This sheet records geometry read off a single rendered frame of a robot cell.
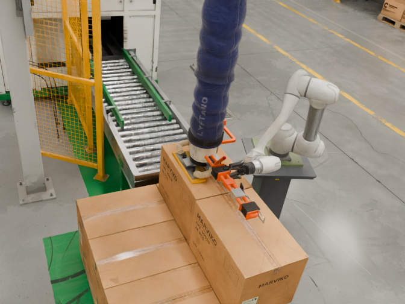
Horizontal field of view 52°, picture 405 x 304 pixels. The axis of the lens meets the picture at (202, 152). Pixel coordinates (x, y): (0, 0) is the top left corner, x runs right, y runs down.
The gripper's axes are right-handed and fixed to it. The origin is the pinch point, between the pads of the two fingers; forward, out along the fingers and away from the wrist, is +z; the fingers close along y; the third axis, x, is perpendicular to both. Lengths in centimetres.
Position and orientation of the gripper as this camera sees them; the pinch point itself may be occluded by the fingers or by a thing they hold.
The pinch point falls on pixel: (222, 173)
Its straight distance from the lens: 253.4
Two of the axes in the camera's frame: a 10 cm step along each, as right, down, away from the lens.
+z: -9.0, 1.5, -4.1
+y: -1.2, 8.1, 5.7
